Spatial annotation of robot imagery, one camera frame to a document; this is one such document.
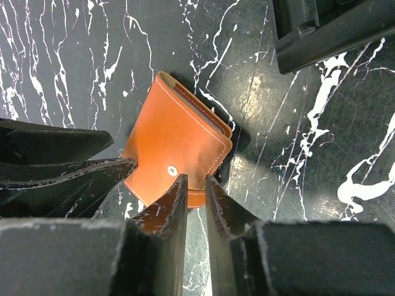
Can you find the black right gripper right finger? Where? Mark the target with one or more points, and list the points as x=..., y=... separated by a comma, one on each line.
x=237, y=264

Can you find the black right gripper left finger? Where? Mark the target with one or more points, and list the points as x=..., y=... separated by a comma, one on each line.
x=151, y=255

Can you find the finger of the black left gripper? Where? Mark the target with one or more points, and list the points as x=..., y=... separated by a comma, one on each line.
x=32, y=144
x=62, y=190

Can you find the brown leather card holder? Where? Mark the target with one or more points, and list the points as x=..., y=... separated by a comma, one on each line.
x=175, y=134

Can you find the black plastic card box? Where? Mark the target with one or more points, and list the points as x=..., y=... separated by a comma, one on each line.
x=306, y=32

